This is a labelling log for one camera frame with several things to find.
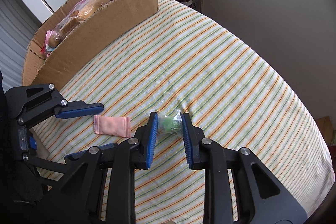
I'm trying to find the pink sachet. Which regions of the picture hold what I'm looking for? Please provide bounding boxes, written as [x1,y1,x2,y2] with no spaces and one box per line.
[93,115,131,138]

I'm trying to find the brown jelly cup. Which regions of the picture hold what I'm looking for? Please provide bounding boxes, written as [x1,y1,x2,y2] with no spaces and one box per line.
[48,34,63,48]

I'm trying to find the clear green candy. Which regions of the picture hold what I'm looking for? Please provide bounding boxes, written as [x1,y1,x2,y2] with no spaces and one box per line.
[158,109,182,136]

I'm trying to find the bagged sliced bread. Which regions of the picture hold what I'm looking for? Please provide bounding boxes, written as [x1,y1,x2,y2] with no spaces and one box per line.
[53,0,110,37]

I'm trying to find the white radiator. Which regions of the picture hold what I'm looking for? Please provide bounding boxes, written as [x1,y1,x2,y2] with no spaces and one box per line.
[0,0,41,90]

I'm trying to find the striped yellow tablecloth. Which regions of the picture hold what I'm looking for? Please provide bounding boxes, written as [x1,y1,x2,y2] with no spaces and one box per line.
[34,0,335,223]

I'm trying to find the brown cardboard box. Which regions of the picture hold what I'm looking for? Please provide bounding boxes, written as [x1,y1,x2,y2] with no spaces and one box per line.
[22,0,158,89]

